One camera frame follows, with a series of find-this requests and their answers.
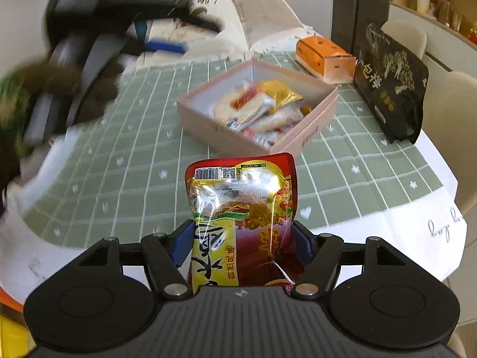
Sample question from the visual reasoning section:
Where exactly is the yellow object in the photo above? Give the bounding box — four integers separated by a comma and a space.
0, 313, 34, 358

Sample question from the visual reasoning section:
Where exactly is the beige dining chair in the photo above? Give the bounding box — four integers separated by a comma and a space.
380, 20, 428, 61
421, 70, 477, 210

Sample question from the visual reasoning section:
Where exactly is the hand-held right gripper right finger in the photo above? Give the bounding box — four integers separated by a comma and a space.
292, 219, 405, 299

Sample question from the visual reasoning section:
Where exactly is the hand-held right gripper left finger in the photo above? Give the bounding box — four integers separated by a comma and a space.
78, 220, 195, 299

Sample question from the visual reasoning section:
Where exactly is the red and yellow snack packet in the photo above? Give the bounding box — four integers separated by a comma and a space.
184, 152, 299, 295

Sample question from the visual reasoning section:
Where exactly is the green checked tablecloth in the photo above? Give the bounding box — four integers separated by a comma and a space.
20, 50, 448, 249

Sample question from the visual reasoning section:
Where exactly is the clear biscuit packet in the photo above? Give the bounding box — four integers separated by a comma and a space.
242, 106, 303, 135

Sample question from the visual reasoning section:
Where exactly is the pink cardboard box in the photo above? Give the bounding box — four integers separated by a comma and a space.
176, 57, 339, 157

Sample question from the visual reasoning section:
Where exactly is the orange tissue box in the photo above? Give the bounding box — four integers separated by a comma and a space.
295, 35, 357, 85

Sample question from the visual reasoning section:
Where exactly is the printed mesh food cover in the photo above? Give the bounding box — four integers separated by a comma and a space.
142, 0, 314, 68

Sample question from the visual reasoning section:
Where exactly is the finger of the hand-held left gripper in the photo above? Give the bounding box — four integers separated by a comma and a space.
98, 0, 225, 34
123, 25, 189, 55

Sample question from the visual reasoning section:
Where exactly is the person's left hand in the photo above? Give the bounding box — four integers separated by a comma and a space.
5, 60, 122, 125

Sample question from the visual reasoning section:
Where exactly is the wooden wall shelf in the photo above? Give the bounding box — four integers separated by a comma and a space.
389, 0, 477, 68

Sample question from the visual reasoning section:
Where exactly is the white and red snack packet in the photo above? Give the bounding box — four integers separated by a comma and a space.
214, 84, 273, 129

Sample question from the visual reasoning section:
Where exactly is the dark glass cabinet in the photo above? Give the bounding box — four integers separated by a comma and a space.
331, 0, 392, 55

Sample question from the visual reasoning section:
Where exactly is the black snack bag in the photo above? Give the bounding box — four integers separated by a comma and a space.
352, 22, 429, 145

